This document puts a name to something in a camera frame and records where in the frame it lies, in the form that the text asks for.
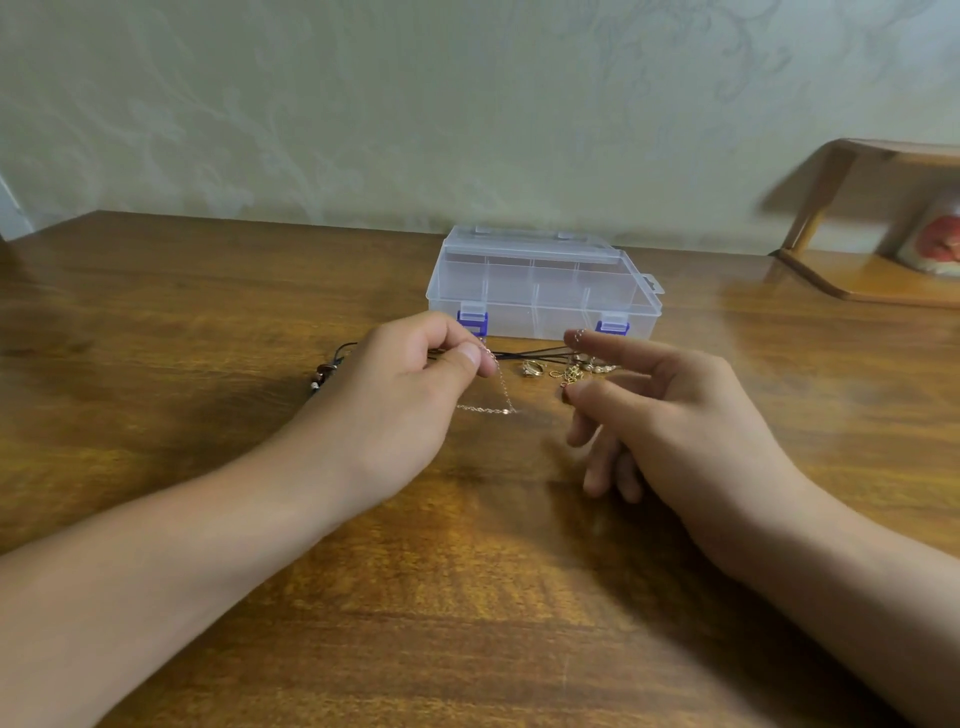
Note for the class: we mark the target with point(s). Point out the wooden shelf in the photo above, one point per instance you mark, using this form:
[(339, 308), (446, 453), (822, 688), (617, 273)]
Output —
[(873, 275)]

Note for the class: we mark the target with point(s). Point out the person's right forearm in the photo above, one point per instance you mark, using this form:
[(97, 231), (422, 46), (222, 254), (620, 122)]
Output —
[(885, 638)]

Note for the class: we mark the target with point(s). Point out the person's left forearm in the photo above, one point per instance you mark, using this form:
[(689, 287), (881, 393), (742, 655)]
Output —
[(128, 593)]

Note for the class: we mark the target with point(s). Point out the person's right hand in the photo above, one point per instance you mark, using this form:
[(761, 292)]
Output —
[(690, 443)]

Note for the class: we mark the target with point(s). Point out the white printed mug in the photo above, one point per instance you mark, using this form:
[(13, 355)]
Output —
[(938, 240)]

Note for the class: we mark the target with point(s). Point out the person's left hand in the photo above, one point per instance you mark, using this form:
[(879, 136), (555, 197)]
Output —
[(383, 413)]

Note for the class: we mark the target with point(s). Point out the clear plastic organizer box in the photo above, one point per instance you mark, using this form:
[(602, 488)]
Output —
[(543, 285)]

